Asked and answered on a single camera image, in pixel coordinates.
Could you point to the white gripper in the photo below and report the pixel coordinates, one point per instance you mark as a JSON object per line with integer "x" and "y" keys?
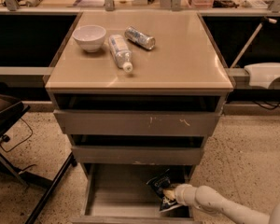
{"x": 181, "y": 192}

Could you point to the blue chip bag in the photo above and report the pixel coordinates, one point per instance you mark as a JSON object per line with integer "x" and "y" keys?
{"x": 158, "y": 184}

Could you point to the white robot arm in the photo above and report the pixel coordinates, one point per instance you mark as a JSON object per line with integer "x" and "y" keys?
{"x": 209, "y": 200}

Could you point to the grey bottom drawer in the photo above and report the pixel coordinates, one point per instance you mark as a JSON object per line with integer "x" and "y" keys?
{"x": 119, "y": 194}

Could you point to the grey drawer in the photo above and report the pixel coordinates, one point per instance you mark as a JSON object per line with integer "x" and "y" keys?
{"x": 136, "y": 123}
{"x": 119, "y": 194}
{"x": 138, "y": 155}

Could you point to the grey middle drawer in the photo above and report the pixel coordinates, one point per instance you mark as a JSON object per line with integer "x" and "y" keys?
{"x": 138, "y": 155}

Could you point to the grey drawer cabinet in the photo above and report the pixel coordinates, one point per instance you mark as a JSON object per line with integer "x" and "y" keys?
{"x": 181, "y": 74}

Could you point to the grey top drawer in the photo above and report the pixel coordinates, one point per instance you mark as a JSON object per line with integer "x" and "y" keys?
{"x": 136, "y": 123}

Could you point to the clear plastic water bottle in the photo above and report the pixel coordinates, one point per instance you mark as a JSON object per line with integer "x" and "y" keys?
{"x": 120, "y": 52}

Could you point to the white curved plastic object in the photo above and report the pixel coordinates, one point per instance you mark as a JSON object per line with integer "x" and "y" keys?
{"x": 263, "y": 74}

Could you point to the silver drink can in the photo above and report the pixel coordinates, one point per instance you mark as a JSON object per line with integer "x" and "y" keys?
{"x": 145, "y": 41}

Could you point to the white ceramic bowl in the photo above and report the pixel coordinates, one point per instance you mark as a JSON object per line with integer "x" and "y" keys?
{"x": 90, "y": 37}

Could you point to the white stick with black tip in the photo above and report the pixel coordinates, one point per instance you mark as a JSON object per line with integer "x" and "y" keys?
{"x": 251, "y": 38}

